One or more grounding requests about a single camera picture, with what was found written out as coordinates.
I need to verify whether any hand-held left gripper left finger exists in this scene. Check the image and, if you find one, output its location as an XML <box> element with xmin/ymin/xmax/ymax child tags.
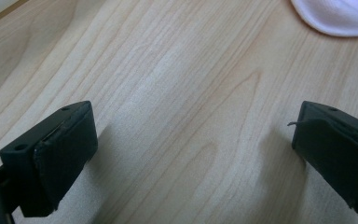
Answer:
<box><xmin>0</xmin><ymin>100</ymin><xmax>99</xmax><ymax>218</ymax></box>

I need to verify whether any white round bowl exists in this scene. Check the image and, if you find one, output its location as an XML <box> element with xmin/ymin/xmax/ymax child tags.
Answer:
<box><xmin>290</xmin><ymin>0</ymin><xmax>358</xmax><ymax>38</ymax></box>

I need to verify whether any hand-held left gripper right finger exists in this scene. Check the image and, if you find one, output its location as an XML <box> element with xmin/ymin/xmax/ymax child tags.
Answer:
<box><xmin>287</xmin><ymin>100</ymin><xmax>358</xmax><ymax>218</ymax></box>

